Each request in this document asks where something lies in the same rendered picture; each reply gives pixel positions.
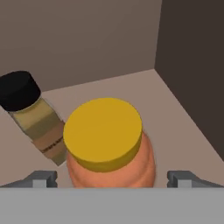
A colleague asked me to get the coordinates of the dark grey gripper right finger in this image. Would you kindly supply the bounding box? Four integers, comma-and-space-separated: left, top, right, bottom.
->
166, 170, 224, 189

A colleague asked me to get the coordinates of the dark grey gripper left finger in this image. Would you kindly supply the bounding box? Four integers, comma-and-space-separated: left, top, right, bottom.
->
0, 170, 59, 189

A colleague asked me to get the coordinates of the cinnamon jar with black lid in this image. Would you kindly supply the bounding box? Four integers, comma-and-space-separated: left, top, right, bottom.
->
0, 70, 68, 167

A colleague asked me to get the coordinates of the orange honey bottle yellow lid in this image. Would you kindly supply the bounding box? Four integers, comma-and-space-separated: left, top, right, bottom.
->
62, 97, 157, 189

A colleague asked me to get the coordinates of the brown cabinet interior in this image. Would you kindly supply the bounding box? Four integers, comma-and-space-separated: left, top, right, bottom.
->
0, 0, 224, 189

